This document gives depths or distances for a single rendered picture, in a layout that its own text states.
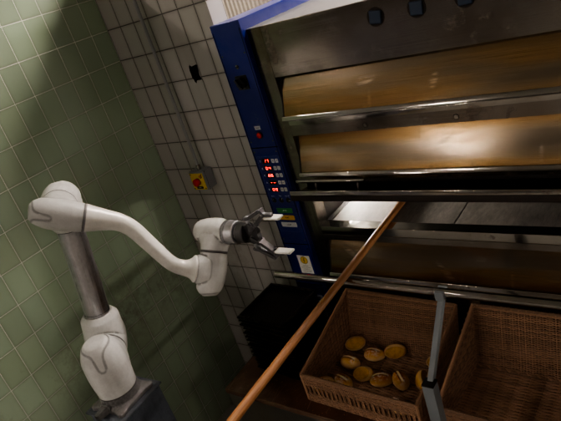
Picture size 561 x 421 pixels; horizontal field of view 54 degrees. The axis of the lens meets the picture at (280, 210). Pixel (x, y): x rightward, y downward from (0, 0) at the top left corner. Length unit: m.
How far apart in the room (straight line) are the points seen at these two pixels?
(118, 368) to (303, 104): 1.25
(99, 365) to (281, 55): 1.37
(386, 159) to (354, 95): 0.28
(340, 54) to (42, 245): 1.52
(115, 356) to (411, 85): 1.46
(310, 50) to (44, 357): 1.75
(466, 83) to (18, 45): 1.82
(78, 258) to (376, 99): 1.26
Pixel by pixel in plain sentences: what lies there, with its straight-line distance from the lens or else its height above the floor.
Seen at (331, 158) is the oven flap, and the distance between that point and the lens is 2.34.
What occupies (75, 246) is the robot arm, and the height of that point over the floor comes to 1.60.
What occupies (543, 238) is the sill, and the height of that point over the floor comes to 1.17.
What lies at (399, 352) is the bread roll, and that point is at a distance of 2.61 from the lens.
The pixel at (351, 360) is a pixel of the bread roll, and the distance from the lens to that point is 2.61.
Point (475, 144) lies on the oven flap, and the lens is 2.08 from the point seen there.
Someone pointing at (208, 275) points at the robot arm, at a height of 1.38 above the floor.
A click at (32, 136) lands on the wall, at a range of 2.65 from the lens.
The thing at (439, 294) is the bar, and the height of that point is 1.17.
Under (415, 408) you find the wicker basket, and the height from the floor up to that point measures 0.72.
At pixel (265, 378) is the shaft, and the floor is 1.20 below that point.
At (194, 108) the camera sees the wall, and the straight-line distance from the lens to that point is 2.70.
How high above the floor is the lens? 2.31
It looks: 23 degrees down
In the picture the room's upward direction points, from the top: 18 degrees counter-clockwise
